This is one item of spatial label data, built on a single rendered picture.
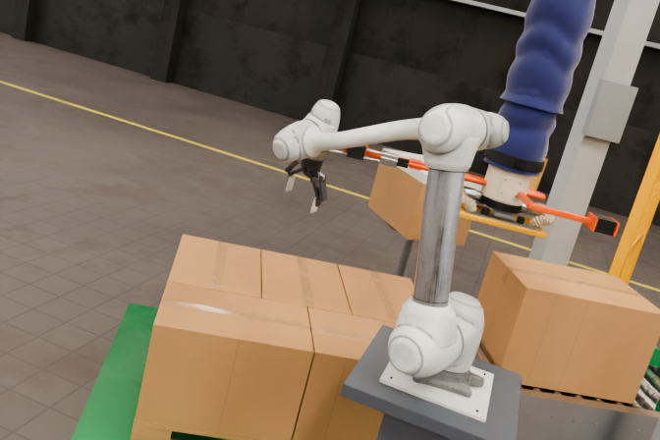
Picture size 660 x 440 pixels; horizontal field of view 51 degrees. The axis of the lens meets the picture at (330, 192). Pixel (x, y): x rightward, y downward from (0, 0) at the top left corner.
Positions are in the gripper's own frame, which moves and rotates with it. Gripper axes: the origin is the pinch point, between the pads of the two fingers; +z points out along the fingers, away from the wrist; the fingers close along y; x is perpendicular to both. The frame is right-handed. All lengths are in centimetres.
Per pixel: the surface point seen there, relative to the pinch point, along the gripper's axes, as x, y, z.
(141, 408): 61, -1, 76
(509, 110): -64, -33, -42
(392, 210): -144, 38, 95
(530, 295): -54, -77, 12
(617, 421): -61, -126, 40
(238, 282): -2, 22, 65
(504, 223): -52, -55, -9
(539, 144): -67, -49, -36
